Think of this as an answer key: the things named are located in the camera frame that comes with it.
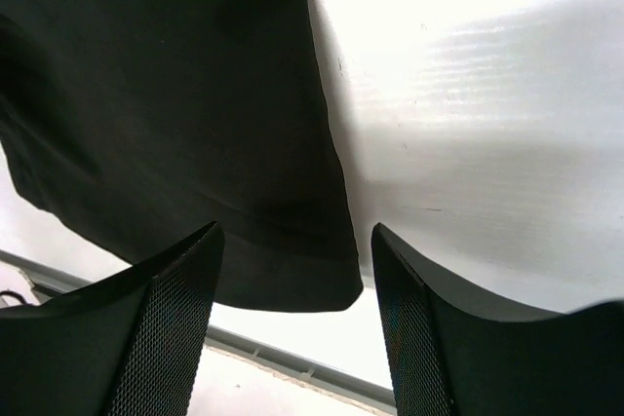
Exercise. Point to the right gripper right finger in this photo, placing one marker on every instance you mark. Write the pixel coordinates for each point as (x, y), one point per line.
(456, 348)

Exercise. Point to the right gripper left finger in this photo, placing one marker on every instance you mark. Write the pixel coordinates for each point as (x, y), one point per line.
(127, 345)

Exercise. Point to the black trousers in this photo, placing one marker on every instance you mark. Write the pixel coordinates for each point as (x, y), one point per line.
(137, 122)

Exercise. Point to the aluminium frame rail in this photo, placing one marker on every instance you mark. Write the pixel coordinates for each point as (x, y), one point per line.
(53, 283)

